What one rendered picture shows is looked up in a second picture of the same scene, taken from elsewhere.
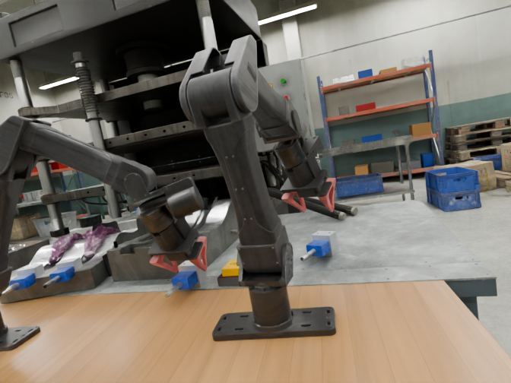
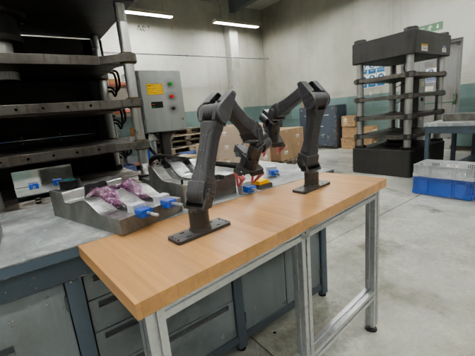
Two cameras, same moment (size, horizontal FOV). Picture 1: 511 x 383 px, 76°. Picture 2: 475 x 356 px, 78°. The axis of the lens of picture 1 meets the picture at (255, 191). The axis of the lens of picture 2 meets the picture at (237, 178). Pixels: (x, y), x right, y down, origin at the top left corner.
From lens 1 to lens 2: 122 cm
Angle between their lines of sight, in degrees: 53
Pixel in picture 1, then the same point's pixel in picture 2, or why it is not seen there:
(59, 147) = (239, 110)
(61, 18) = not seen: outside the picture
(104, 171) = (251, 126)
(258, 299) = (315, 174)
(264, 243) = (315, 154)
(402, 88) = (121, 97)
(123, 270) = not seen: hidden behind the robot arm
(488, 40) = not seen: hidden behind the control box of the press
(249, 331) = (312, 188)
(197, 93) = (319, 98)
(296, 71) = (177, 78)
